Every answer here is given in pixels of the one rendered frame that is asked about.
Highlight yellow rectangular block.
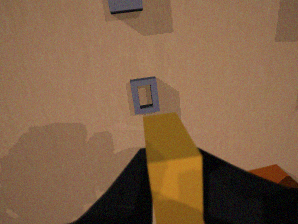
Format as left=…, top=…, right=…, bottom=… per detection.
left=143, top=112, right=204, bottom=224

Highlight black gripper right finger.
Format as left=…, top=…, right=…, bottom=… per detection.
left=197, top=147, right=298, bottom=224

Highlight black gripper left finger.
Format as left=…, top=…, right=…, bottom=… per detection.
left=70, top=148, right=153, bottom=224

